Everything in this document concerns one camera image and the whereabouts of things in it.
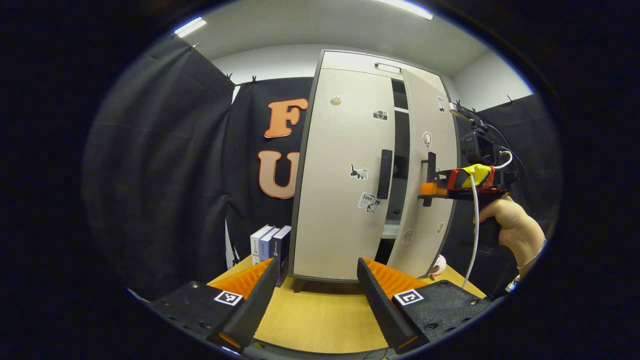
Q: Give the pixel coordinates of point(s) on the lavender book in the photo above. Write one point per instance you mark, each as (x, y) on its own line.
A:
(266, 245)

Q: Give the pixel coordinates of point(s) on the pink white plush toy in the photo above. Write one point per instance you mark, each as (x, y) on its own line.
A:
(439, 265)

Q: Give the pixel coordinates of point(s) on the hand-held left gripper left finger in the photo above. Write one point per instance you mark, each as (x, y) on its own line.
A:
(255, 310)

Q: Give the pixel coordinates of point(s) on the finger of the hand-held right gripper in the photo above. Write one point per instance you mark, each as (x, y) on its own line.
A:
(427, 189)

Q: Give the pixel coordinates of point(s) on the short ceiling light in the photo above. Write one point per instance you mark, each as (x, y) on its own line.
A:
(190, 27)

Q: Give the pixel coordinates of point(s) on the cabinet door with cat silhouette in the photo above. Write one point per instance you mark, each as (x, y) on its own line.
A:
(422, 242)

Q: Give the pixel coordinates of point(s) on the beige double-door shoe cabinet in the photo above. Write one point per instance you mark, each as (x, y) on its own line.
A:
(350, 60)

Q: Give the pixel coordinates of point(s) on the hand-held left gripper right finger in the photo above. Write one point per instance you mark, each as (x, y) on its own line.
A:
(380, 310)

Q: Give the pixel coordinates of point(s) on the long ceiling light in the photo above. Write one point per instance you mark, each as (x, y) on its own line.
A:
(407, 8)

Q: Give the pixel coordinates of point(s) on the black backdrop cloth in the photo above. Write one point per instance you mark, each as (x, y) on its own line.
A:
(150, 175)

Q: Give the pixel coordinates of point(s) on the cabinet door with camera sticker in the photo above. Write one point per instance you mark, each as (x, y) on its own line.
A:
(335, 200)

